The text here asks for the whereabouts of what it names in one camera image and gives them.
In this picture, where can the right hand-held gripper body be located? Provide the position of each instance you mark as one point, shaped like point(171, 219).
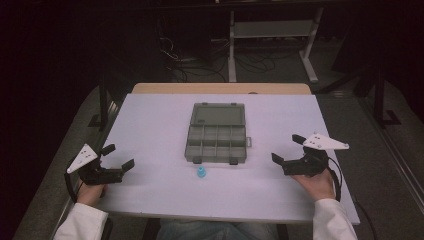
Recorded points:
point(308, 163)

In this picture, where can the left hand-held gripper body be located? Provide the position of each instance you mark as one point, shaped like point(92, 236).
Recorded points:
point(96, 175)

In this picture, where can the person's left hand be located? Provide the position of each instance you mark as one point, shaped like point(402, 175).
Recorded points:
point(89, 194)

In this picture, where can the person's right hand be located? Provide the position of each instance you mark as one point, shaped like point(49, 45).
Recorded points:
point(316, 186)

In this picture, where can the white board table cover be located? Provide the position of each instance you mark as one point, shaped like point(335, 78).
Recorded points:
point(156, 133)

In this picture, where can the black metal stand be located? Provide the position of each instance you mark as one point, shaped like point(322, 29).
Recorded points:
point(381, 100)
point(103, 103)

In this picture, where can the grey clear plastic organizer box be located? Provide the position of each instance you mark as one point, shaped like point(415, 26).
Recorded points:
point(216, 133)

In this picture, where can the small blue plastic part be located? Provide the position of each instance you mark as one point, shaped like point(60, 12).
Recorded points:
point(201, 173)

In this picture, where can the wooden table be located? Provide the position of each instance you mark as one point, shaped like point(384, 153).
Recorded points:
point(220, 88)

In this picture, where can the white metal desk frame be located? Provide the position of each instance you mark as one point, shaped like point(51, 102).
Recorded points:
point(273, 30)

